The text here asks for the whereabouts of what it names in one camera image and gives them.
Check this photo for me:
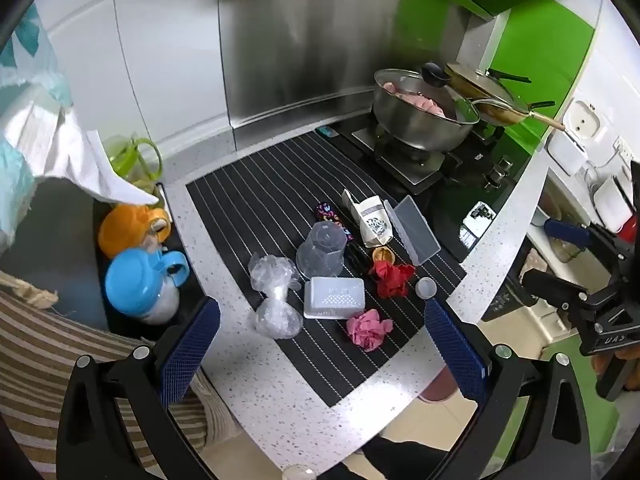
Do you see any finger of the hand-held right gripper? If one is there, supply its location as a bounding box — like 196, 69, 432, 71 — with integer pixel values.
522, 268, 602, 334
544, 219, 632, 272

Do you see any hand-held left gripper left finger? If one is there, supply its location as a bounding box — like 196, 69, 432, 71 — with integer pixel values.
56, 296, 222, 480

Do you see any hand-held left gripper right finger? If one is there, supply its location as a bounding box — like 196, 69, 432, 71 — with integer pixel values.
424, 298, 593, 480

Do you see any pink round bin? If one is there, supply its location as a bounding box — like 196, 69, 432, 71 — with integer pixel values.
417, 360, 459, 404

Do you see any pink paper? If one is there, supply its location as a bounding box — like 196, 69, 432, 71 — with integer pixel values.
345, 308, 394, 352

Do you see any clear plastic bag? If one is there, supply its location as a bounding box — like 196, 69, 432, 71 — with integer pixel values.
248, 253, 302, 339

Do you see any white plastic tray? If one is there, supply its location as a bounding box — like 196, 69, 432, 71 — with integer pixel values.
303, 275, 366, 320

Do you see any red pot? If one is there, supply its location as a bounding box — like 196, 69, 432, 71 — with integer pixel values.
616, 214, 640, 247

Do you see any white plastic box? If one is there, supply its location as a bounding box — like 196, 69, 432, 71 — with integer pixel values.
546, 135, 587, 177

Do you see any jar with blue lid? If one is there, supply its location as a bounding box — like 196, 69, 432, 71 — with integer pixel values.
104, 247, 190, 324

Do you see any red crumpled paper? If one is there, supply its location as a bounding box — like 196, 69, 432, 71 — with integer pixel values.
368, 261, 416, 301

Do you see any person's right leg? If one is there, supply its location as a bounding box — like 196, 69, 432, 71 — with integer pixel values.
350, 436, 453, 480

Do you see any black gas stove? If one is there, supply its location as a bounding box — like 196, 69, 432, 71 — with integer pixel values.
337, 109, 506, 263

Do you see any clear plastic box lid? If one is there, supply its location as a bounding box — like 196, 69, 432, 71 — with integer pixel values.
382, 195, 441, 266

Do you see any jar with orange lid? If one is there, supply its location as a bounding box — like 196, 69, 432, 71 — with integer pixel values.
97, 203, 174, 260

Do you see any beige striped cloth bag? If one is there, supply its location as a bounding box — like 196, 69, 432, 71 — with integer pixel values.
0, 270, 243, 468

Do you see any beige paper package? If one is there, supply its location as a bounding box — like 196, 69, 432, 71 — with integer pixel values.
342, 188, 394, 249

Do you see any clear plastic cup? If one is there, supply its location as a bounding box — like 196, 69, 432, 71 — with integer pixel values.
295, 220, 349, 279

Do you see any golden frying pan with lid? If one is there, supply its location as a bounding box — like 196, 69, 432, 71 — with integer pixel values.
444, 62, 533, 123

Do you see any black striped mat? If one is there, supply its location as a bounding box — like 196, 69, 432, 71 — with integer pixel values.
185, 132, 467, 407

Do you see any steel cooking pot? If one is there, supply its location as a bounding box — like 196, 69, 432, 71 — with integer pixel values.
372, 67, 482, 154

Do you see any colourful candy wrapper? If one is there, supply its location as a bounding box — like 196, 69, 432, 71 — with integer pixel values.
313, 202, 346, 224

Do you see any green plastic pitcher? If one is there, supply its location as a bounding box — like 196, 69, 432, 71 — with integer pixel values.
104, 134, 164, 187

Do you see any black ladle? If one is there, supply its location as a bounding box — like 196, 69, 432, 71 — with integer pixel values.
421, 62, 482, 126

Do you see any white towel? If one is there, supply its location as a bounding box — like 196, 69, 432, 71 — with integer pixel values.
0, 4, 167, 243

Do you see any pan with wooden handle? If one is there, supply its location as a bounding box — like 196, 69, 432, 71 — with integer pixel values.
471, 99, 567, 132

